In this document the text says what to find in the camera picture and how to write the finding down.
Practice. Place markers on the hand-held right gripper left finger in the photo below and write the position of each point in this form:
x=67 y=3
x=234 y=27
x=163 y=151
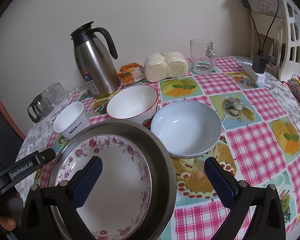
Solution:
x=88 y=180

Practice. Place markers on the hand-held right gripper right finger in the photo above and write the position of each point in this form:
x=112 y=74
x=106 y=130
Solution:
x=220 y=180

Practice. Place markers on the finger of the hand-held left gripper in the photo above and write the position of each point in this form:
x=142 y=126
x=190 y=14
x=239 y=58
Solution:
x=50 y=154

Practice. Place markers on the round floral rim plate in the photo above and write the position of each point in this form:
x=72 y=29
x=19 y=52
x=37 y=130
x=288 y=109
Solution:
x=120 y=180

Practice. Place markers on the stainless steel basin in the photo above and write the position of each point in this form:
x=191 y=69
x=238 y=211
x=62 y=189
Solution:
x=162 y=175

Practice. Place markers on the light blue bowl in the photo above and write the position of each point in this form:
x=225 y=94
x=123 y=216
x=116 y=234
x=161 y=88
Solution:
x=187 y=127

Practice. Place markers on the white strawberry print bowl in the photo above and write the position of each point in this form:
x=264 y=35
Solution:
x=130 y=105

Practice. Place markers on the person's left hand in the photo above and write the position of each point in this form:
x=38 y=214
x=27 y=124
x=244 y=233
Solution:
x=7 y=223

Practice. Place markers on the white paper cup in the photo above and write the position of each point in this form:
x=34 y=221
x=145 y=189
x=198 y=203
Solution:
x=71 y=122

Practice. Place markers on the dark chair with orange edge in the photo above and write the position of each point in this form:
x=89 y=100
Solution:
x=5 y=125

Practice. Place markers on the pink plaid fruit tablecloth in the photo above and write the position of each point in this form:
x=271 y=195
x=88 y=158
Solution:
x=252 y=142

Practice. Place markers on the small clear glass cup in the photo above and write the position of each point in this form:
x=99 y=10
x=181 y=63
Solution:
x=51 y=97
x=60 y=90

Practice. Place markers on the stainless steel thermos jug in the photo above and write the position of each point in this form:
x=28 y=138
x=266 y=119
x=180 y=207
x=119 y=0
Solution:
x=97 y=60

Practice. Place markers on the white power strip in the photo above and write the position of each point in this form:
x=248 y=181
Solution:
x=252 y=73

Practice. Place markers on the orange snack packet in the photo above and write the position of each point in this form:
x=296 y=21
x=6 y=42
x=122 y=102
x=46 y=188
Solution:
x=130 y=75

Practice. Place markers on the yellow snack package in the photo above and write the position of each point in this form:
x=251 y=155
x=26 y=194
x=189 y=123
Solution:
x=298 y=88

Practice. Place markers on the black charger adapter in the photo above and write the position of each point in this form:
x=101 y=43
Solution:
x=259 y=63

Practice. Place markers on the clear glass mug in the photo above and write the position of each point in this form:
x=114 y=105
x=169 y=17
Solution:
x=201 y=57

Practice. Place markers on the bag of steamed buns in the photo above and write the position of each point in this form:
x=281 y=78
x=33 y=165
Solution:
x=165 y=66

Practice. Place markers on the cream wooden chair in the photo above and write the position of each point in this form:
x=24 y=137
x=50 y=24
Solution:
x=272 y=32

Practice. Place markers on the white cutout chair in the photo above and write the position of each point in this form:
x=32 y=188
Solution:
x=290 y=35

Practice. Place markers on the printed plastic bag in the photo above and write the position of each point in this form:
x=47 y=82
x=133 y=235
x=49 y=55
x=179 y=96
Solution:
x=257 y=2

